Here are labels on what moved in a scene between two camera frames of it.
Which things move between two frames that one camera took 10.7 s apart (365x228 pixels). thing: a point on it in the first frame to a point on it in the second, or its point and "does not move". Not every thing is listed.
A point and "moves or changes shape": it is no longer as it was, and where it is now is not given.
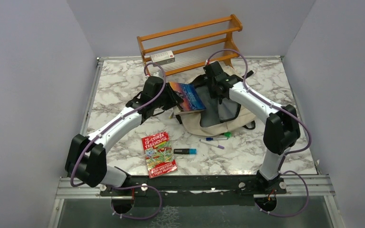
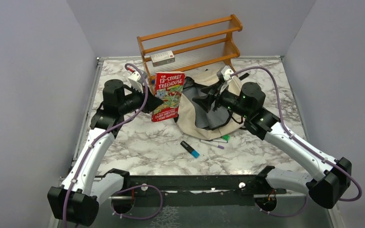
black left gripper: [173, 99] to [153, 102]
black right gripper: [214, 95] to [206, 102]
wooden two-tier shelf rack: [190, 47] does not move
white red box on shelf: [163, 58] does not move
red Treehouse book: [158, 155] to [168, 88]
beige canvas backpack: [217, 118] moves or changes shape
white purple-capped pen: [219, 146] does not move
